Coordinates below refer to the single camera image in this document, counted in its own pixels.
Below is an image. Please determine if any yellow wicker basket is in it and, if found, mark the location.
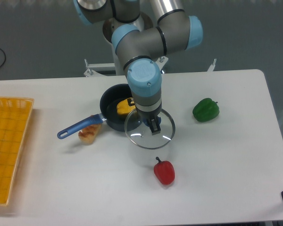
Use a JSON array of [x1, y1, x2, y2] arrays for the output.
[[0, 97, 34, 206]]

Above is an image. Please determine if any glass pot lid blue knob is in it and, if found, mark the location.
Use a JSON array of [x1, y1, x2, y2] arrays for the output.
[[125, 109, 175, 150]]

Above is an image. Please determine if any dark blue saucepan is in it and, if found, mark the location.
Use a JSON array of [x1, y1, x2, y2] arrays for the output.
[[57, 84, 132, 139]]

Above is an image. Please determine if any yellow bell pepper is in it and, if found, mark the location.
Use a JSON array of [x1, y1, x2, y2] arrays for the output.
[[117, 97, 135, 119]]

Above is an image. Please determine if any green bell pepper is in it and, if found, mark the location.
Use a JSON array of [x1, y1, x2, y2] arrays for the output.
[[192, 98, 220, 122]]

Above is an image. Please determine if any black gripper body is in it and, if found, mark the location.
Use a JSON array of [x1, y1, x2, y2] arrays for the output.
[[136, 106, 162, 122]]

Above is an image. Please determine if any red bell pepper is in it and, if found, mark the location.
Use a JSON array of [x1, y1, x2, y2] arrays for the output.
[[153, 157, 175, 186]]

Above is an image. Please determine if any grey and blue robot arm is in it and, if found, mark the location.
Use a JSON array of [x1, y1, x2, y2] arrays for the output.
[[74, 0, 203, 135]]

